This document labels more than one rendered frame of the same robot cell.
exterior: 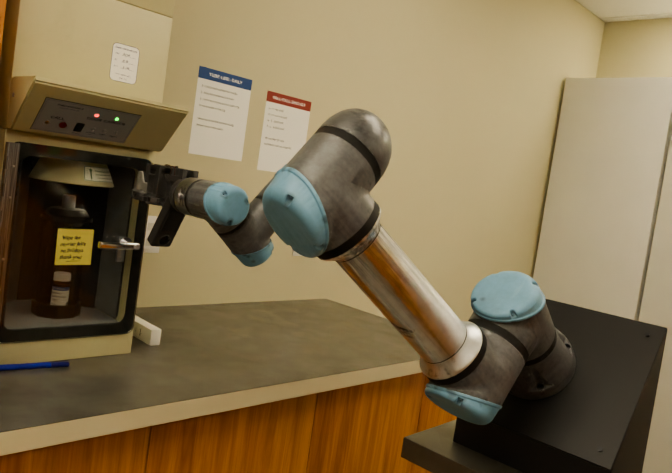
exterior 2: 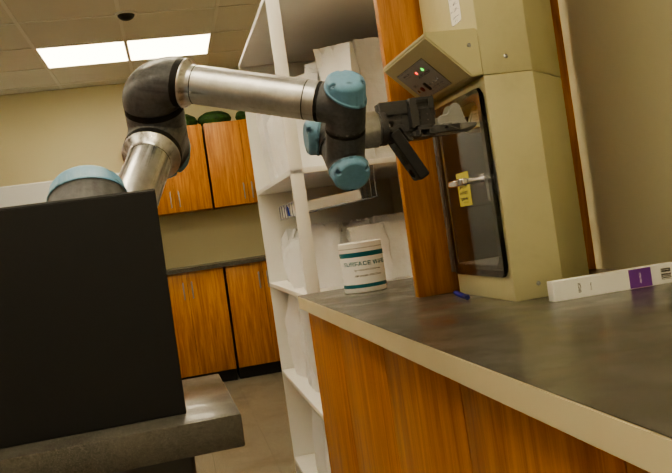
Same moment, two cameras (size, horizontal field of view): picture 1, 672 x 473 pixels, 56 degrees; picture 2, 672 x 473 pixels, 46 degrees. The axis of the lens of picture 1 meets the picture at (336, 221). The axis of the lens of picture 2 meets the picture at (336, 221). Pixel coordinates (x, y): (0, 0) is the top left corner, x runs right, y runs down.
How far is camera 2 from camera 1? 2.35 m
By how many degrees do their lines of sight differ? 124
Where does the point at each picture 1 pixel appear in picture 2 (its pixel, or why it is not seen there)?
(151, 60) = not seen: outside the picture
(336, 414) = (485, 436)
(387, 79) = not seen: outside the picture
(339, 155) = not seen: hidden behind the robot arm
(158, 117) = (426, 52)
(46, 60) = not seen: hidden behind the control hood
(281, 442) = (446, 433)
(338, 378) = (444, 359)
